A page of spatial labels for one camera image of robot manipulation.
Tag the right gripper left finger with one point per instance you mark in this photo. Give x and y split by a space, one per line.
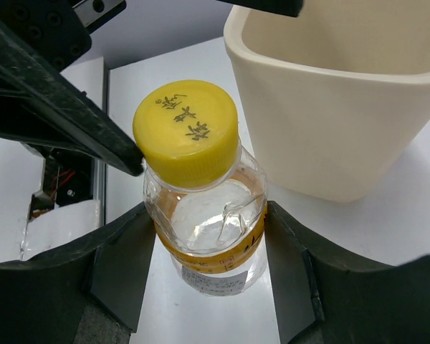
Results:
89 290

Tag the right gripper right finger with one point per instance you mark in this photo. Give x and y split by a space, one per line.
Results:
324 293

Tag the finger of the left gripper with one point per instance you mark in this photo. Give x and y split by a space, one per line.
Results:
290 8

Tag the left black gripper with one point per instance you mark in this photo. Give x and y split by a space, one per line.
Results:
38 106

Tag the yellow label plastic bottle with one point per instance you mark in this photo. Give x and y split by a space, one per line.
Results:
206 194

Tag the cream plastic bin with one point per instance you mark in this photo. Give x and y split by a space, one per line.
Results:
332 97

